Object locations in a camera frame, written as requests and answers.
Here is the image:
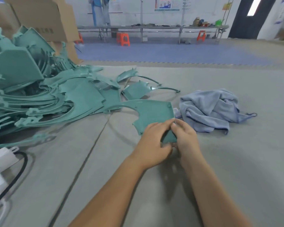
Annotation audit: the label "person's right hand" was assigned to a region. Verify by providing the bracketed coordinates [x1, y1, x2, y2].
[171, 119, 203, 164]

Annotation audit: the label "person's left hand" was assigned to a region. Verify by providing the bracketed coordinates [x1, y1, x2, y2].
[135, 119, 176, 169]

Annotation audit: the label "teal plastic panel with holes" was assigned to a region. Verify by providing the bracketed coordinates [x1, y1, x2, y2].
[104, 99, 178, 143]

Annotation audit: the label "person's right forearm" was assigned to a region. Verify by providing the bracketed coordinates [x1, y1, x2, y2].
[180, 152, 254, 227]

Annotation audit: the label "person's left forearm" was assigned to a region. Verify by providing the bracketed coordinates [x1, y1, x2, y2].
[68, 156, 148, 227]

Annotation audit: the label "crumpled blue cloth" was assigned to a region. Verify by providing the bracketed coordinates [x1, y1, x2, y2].
[179, 89, 257, 135]

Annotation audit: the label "teal plastic fan-shaped piece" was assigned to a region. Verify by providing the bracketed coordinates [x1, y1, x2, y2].
[121, 80, 181, 101]

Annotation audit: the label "teal curved plastic strip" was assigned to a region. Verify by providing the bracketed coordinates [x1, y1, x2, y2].
[115, 68, 162, 87]

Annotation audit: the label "long metal workbench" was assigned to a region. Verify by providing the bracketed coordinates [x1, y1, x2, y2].
[77, 24, 229, 44]

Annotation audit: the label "brown bags on workbench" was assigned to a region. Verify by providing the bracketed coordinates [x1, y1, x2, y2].
[192, 17, 211, 27]

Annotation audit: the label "dark door with window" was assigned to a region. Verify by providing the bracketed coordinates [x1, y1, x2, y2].
[228, 0, 284, 40]

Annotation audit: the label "pile of teal plastic parts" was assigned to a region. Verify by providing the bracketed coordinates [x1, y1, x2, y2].
[0, 26, 123, 150]

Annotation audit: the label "hanging blue and white garment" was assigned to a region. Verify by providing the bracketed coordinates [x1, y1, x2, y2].
[89, 0, 111, 25]

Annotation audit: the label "white power strip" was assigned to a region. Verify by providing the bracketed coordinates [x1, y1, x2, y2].
[0, 146, 20, 173]

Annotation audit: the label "large cardboard box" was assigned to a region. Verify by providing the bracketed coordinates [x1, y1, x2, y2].
[0, 0, 80, 43]

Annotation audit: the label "colourful wall poster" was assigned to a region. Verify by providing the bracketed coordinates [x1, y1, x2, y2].
[154, 0, 182, 12]

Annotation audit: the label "white wall notice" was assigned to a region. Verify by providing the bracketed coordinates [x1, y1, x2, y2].
[108, 0, 123, 14]

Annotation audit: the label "black cable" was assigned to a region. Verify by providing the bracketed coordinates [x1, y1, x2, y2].
[0, 151, 29, 212]

